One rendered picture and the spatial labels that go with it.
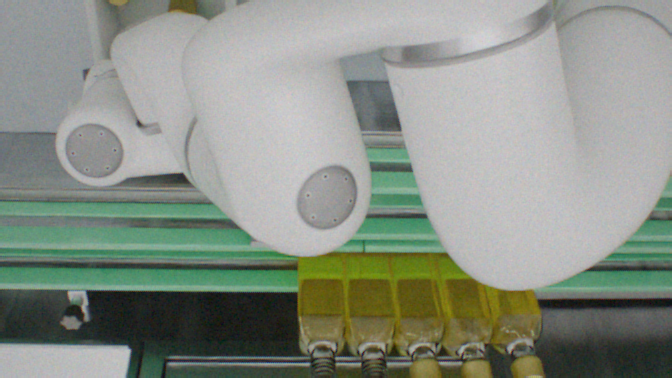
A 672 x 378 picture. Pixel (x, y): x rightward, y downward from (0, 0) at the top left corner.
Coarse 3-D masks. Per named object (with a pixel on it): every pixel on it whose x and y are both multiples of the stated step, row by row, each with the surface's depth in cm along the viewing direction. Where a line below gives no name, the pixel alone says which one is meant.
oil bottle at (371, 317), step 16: (352, 256) 94; (368, 256) 94; (384, 256) 94; (352, 272) 91; (368, 272) 92; (384, 272) 92; (352, 288) 89; (368, 288) 89; (384, 288) 90; (352, 304) 87; (368, 304) 87; (384, 304) 88; (352, 320) 86; (368, 320) 86; (384, 320) 86; (352, 336) 85; (368, 336) 85; (384, 336) 85; (352, 352) 87
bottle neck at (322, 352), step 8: (312, 344) 85; (320, 344) 84; (328, 344) 84; (312, 352) 84; (320, 352) 83; (328, 352) 83; (312, 360) 83; (320, 360) 82; (328, 360) 82; (312, 368) 82; (320, 368) 81; (328, 368) 82; (336, 368) 83; (312, 376) 81; (320, 376) 81; (328, 376) 81; (336, 376) 82
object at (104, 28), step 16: (96, 0) 85; (144, 0) 92; (160, 0) 92; (208, 0) 92; (224, 0) 92; (96, 16) 85; (112, 16) 91; (128, 16) 93; (144, 16) 93; (208, 16) 93; (96, 32) 86; (112, 32) 91; (96, 48) 88
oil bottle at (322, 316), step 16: (304, 256) 93; (320, 256) 93; (336, 256) 93; (304, 272) 91; (320, 272) 91; (336, 272) 91; (304, 288) 89; (320, 288) 89; (336, 288) 89; (304, 304) 87; (320, 304) 87; (336, 304) 87; (304, 320) 85; (320, 320) 85; (336, 320) 85; (304, 336) 85; (320, 336) 84; (336, 336) 85; (304, 352) 86; (336, 352) 86
